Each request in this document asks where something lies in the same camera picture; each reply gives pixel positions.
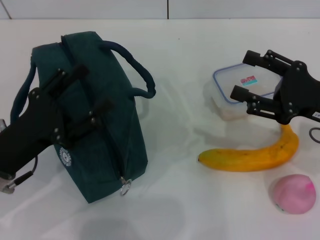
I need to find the dark teal insulated lunch bag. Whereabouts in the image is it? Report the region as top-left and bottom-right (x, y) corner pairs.
(10, 31), (157, 205)

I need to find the pink toy peach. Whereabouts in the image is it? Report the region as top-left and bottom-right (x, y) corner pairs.
(268, 174), (317, 215)

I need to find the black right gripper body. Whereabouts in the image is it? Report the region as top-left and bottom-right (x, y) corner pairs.
(273, 60), (320, 125)

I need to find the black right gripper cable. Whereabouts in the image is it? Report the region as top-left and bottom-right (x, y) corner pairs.
(308, 127), (320, 145)

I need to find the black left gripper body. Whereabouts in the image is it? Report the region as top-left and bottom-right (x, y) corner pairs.
(0, 86), (74, 176)

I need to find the clear plastic lunch box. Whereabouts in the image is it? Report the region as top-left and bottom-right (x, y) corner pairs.
(207, 62), (285, 122)

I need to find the yellow banana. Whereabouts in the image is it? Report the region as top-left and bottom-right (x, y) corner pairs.
(198, 123), (300, 173)

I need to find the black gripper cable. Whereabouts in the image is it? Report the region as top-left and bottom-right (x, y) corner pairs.
(13, 153), (40, 187)
(308, 127), (320, 145)

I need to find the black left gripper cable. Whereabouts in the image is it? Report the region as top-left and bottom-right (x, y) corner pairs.
(13, 153), (40, 187)

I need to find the metal zipper pull ring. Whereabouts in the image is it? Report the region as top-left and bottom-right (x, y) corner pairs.
(119, 176), (132, 197)

